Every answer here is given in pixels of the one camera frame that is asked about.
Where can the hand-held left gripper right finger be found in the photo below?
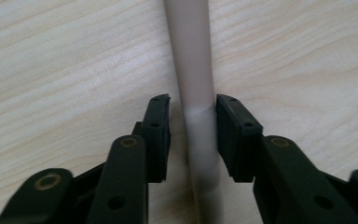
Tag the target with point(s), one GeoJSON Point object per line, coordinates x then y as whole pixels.
{"type": "Point", "coordinates": [239, 140]}

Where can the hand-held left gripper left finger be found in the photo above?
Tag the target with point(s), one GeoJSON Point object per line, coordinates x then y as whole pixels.
{"type": "Point", "coordinates": [157, 140]}

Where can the beige perforated skimmer spoon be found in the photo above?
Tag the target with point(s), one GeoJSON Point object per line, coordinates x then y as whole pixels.
{"type": "Point", "coordinates": [192, 62]}

